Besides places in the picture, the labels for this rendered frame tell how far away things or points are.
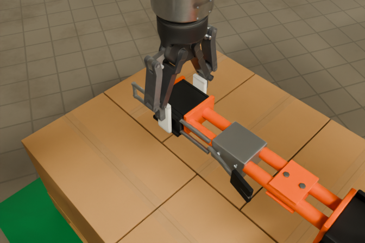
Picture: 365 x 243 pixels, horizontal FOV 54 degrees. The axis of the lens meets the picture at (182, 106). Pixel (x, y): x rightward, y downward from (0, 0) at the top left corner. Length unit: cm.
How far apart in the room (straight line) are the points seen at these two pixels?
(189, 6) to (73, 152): 107
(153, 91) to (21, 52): 245
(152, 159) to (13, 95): 145
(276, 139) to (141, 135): 54
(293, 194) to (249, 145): 10
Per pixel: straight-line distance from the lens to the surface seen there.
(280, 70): 266
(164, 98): 58
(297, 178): 58
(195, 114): 64
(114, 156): 142
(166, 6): 49
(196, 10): 49
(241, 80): 170
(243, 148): 59
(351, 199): 59
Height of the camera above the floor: 168
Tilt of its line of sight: 47 degrees down
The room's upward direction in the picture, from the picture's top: straight up
